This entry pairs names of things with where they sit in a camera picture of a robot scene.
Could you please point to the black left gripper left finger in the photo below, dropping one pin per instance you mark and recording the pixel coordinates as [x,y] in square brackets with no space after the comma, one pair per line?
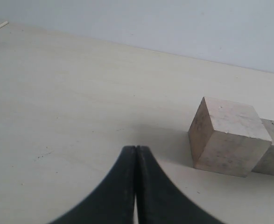
[112,201]

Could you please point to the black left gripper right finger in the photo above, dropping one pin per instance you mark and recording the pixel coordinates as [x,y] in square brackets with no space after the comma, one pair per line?
[159,201]

